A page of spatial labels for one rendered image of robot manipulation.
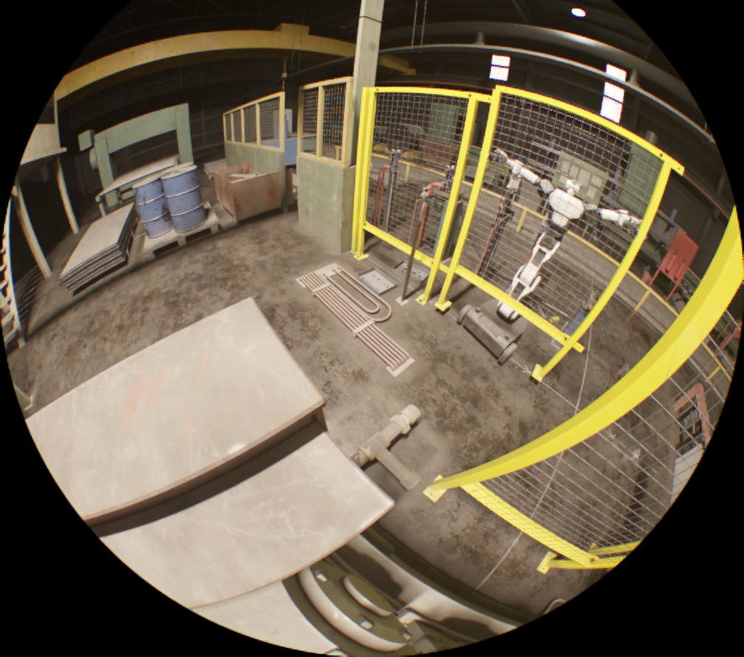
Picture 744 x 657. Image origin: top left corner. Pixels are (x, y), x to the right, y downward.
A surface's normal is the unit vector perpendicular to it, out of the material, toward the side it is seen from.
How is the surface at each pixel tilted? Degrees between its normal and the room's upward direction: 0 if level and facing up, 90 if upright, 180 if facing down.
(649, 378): 90
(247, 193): 90
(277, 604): 39
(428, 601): 0
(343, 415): 0
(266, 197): 90
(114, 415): 0
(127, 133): 90
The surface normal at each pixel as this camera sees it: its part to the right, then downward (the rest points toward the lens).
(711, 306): -0.74, 0.37
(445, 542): 0.09, -0.77
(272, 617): -0.24, -0.92
